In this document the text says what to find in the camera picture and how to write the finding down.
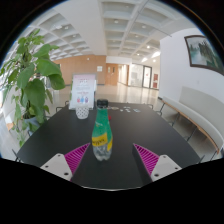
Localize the green potted plant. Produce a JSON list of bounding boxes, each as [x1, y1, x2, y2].
[[0, 29, 67, 148]]

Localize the white patterned cup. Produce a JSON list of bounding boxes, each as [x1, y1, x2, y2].
[[75, 105, 90, 120]]

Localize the wooden double door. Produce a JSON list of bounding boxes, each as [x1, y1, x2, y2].
[[105, 63, 120, 86]]

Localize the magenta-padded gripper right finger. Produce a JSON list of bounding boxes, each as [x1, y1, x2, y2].
[[131, 142, 183, 186]]

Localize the glass entrance door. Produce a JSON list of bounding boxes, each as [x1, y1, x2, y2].
[[142, 65, 154, 89]]

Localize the long white bench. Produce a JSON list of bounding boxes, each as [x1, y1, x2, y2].
[[161, 86, 224, 155]]

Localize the pink and white sign stand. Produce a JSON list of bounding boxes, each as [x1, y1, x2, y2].
[[68, 73, 98, 110]]

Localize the recessed ceiling lights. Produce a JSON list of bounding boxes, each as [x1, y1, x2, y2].
[[53, 18, 162, 63]]

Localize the green drink bottle yellow label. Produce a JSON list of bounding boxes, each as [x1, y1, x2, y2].
[[91, 99, 114, 162]]

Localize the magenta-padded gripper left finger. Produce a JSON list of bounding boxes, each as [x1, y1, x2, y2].
[[39, 142, 93, 186]]

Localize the framed landscape painting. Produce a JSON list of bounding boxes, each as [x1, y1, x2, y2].
[[184, 34, 224, 76]]

